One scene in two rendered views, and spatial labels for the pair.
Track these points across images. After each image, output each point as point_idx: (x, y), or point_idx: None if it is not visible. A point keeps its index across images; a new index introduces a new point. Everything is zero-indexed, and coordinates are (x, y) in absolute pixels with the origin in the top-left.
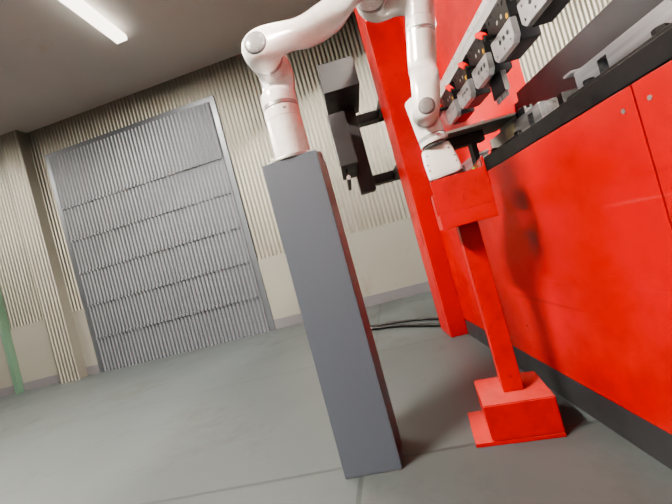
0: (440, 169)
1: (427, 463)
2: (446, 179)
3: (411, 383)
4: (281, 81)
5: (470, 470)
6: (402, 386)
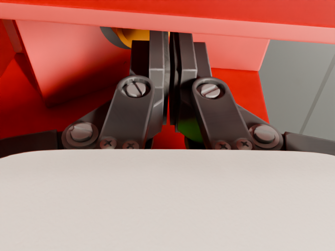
0: (251, 236)
1: None
2: (229, 1)
3: (274, 57)
4: None
5: None
6: (289, 54)
